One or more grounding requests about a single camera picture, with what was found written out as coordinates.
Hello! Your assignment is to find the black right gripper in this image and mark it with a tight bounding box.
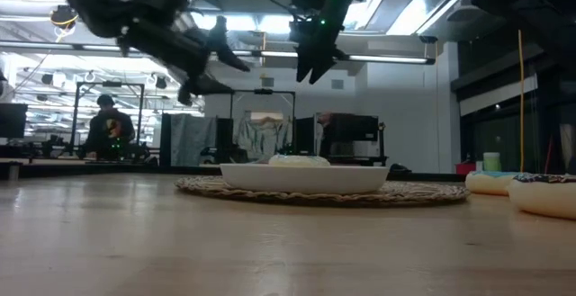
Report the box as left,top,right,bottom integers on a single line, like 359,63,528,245
287,0,361,85

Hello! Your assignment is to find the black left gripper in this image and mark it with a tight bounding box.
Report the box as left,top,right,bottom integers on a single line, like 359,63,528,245
119,15,251,107

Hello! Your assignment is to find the large white teal-drizzled donut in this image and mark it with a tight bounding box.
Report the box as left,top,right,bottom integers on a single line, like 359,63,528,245
268,154,332,168

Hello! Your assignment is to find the large light blue donut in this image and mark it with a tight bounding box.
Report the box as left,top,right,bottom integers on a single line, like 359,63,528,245
464,170,523,197

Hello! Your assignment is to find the large chocolate donut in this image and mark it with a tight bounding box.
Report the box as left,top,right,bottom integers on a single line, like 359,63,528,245
507,173,576,221

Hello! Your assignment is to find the black monitor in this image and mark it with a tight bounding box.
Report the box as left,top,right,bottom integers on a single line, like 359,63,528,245
294,115,317,156
0,103,29,139

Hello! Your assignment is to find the long ceiling light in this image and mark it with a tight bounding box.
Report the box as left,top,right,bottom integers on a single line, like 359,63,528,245
0,39,437,66

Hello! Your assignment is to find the grey cloth panel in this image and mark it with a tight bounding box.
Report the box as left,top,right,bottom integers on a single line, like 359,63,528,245
169,113,218,167

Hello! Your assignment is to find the white round plate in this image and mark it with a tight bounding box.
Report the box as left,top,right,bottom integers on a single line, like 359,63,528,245
219,163,391,196

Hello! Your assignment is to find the person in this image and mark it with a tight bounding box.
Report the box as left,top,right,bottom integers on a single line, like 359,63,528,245
80,94,137,160

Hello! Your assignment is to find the black and yellow lamp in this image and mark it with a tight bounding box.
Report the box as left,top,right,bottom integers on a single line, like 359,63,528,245
49,4,80,31

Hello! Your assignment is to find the round woven straw placemat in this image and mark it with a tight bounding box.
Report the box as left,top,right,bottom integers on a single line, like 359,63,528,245
174,175,472,208

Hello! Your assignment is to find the pale green cup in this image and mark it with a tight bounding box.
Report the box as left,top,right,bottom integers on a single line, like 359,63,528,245
482,151,502,173

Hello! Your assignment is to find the black frame rig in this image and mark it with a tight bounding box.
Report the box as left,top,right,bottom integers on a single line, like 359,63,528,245
229,88,298,156
70,81,146,156

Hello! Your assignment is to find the black aluminium table frame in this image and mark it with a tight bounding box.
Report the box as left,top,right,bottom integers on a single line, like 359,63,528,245
0,160,464,183

